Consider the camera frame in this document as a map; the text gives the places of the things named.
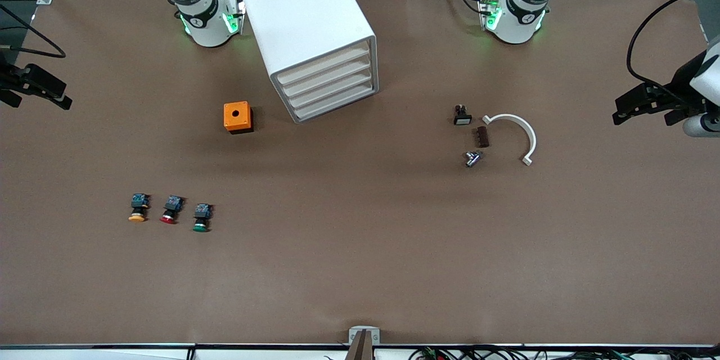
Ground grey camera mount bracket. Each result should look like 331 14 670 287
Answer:
344 326 381 360

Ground red push button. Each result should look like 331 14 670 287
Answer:
160 195 185 224

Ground orange box with hole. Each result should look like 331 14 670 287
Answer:
223 101 254 134

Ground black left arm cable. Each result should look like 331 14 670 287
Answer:
627 0 720 88

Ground white drawer cabinet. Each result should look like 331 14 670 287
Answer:
236 0 379 124

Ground white curved plastic bracket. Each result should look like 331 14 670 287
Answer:
483 114 538 167

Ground brown table cover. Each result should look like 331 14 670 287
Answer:
0 0 720 347

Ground green push button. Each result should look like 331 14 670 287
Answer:
192 203 213 233

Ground yellow push button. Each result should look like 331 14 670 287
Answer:
128 193 150 223

